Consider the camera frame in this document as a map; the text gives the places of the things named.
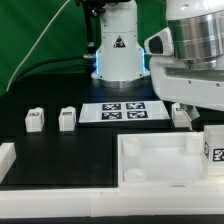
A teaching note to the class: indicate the black camera pole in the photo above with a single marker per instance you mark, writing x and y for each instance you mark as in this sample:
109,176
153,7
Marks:
91,9

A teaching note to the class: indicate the white marker sheet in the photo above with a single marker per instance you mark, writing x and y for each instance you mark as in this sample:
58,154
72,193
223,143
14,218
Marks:
123,111

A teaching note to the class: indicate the white square tabletop part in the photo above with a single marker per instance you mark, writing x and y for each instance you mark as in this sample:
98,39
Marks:
174,158

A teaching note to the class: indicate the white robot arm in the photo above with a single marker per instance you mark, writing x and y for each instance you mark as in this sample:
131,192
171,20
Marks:
184,61

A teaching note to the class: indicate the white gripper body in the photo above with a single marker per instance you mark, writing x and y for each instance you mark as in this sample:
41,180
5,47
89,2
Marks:
173,82

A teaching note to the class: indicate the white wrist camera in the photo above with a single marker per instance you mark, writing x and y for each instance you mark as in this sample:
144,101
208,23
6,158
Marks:
160,43

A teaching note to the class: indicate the white left corner bracket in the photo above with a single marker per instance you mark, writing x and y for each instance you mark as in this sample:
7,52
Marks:
7,158

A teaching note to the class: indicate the white front rail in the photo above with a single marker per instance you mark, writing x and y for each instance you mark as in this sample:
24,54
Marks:
121,202

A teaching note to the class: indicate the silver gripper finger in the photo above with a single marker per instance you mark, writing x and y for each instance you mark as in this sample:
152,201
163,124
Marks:
190,114

